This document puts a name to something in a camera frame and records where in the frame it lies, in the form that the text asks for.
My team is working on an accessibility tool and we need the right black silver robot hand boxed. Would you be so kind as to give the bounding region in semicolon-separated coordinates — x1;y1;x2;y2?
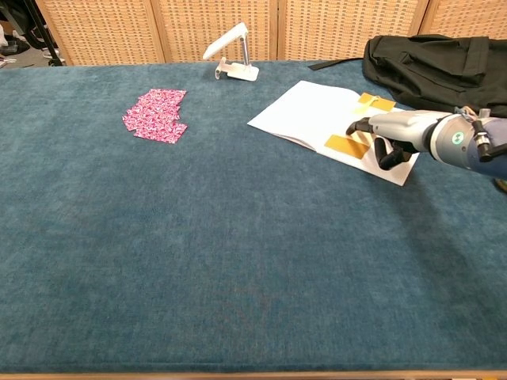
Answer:
345;110;437;172

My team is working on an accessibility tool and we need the tan white paper bookmark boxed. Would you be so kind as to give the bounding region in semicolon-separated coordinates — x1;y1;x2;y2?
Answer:
324;91;398;161

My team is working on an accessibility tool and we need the white open notebook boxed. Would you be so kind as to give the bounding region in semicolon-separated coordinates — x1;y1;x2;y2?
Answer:
246;79;421;188

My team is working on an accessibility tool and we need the black backpack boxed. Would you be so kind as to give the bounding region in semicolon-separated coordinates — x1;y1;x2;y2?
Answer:
307;33;507;120

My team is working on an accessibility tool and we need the wicker wooden folding screen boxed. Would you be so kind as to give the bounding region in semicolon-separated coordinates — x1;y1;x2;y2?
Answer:
34;0;507;67

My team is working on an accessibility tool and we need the white folding phone stand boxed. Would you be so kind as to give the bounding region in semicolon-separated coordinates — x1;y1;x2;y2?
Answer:
202;21;261;83

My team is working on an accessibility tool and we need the blue carpet table cover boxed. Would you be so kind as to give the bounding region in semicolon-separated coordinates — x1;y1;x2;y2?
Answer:
0;59;507;375

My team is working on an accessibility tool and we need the pink patterned cloth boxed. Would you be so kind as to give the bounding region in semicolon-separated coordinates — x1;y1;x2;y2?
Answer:
121;88;189;144

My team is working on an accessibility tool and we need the black tripod stand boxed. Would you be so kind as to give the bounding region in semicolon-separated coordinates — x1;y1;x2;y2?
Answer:
22;0;67;67

